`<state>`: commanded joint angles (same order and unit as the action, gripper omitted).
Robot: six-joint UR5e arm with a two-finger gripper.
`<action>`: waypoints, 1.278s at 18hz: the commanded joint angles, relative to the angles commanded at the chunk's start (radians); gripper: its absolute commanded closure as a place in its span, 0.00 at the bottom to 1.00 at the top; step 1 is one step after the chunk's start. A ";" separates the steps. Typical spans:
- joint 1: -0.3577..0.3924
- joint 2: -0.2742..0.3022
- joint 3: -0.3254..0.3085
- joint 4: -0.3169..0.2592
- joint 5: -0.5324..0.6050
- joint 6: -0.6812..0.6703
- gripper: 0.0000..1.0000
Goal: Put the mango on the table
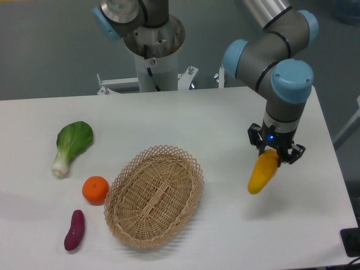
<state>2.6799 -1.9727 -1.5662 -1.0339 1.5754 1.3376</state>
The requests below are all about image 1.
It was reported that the purple sweet potato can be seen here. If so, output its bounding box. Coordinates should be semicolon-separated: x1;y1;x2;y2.
64;210;85;251

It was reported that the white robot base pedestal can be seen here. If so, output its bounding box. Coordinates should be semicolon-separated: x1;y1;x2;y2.
123;15;186;82

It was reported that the green bok choy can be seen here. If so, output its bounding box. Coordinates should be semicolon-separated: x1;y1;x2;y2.
51;121;93;177

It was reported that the black device at table edge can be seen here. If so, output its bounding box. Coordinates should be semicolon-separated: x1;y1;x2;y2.
340;227;359;258

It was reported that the woven wicker basket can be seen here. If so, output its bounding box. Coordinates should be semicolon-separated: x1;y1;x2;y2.
104;145;204;249

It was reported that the yellow mango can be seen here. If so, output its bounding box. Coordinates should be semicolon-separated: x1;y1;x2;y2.
247;149;279;195

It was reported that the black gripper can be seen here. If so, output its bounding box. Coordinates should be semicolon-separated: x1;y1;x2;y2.
247;117;306;165

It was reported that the white table leg right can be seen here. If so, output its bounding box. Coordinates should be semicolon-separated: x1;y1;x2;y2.
332;96;360;150

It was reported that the white metal mounting frame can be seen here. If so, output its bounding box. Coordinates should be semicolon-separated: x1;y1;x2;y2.
96;65;227;95

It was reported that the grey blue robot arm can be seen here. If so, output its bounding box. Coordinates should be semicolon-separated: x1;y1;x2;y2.
92;1;319;164

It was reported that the black cable on pedestal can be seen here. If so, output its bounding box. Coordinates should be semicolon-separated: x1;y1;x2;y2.
143;44;163;92

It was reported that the orange tangerine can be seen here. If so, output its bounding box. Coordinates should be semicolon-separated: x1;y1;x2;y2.
82;176;109;205

